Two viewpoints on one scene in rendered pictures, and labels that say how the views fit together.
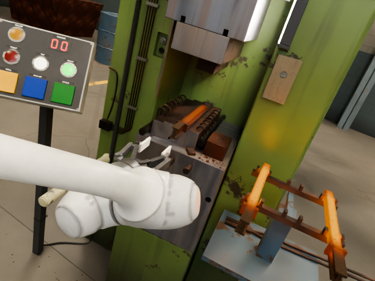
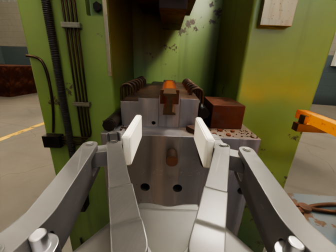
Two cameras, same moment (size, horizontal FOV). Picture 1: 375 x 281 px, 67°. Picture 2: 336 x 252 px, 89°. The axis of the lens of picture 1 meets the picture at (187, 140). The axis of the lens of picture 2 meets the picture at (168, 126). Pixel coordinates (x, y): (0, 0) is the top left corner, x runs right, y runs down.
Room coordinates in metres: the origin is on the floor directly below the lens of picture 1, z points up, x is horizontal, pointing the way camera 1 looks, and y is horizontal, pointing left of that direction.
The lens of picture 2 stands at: (0.64, 0.13, 1.07)
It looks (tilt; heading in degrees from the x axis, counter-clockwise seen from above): 20 degrees down; 348
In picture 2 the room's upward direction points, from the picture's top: 2 degrees clockwise
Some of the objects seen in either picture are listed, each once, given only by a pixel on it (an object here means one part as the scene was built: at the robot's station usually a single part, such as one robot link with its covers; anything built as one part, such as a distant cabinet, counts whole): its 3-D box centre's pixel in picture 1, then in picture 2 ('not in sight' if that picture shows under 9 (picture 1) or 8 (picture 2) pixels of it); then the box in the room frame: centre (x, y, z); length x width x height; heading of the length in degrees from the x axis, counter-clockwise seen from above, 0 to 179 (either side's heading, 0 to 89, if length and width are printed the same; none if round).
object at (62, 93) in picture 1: (63, 93); not in sight; (1.00, 0.50, 1.01); 0.07 x 0.05 x 0.07; 103
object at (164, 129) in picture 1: (190, 119); (162, 96); (1.27, 0.02, 0.96); 0.42 x 0.20 x 0.09; 168
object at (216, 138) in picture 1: (217, 145); (221, 111); (1.08, -0.13, 0.95); 0.12 x 0.09 x 0.07; 168
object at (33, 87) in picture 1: (34, 88); not in sight; (0.97, 0.60, 1.01); 0.07 x 0.05 x 0.07; 103
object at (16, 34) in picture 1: (16, 34); not in sight; (1.04, 0.72, 1.16); 0.05 x 0.03 x 0.04; 78
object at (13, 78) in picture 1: (5, 81); not in sight; (0.95, 0.70, 1.01); 0.07 x 0.05 x 0.07; 103
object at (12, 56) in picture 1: (11, 56); not in sight; (0.99, 0.71, 1.09); 0.05 x 0.03 x 0.04; 78
